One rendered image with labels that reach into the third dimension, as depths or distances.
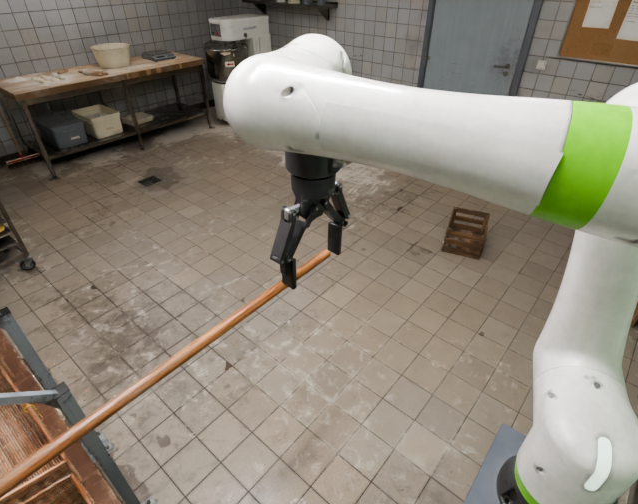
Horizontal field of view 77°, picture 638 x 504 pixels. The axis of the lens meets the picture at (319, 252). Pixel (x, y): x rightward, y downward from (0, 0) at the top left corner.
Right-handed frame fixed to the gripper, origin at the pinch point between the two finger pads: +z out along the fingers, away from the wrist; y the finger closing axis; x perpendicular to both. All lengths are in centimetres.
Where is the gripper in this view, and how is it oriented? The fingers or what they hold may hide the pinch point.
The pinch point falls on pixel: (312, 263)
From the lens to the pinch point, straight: 78.5
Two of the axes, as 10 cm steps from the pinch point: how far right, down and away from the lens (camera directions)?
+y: 6.4, -4.6, 6.1
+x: -7.7, -4.0, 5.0
